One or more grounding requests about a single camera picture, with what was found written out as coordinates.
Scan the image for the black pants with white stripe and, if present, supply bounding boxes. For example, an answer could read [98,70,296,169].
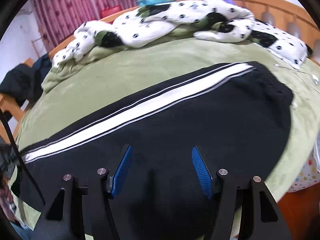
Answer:
[20,62,293,239]

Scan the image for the star patterned cloth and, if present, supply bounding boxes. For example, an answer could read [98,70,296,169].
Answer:
[288,153,319,193]

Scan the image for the green fleece bed blanket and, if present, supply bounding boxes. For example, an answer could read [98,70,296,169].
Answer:
[8,26,320,240]

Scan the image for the dark blue garment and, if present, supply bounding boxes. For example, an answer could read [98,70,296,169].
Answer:
[32,53,52,95]

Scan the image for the red patterned curtain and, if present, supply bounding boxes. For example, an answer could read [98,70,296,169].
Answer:
[31,0,137,51]

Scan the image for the red box by curtain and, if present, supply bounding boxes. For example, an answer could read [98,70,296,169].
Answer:
[100,5,122,18]

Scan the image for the white floral quilt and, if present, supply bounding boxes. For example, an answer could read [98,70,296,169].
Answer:
[52,0,309,68]

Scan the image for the teal pillow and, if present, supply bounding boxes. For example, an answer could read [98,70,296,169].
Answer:
[136,0,176,7]

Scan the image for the black jacket on bed frame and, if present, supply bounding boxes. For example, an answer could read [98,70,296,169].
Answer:
[1,63,42,106]

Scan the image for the white earphone cable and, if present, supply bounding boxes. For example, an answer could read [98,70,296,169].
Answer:
[273,62,320,94]

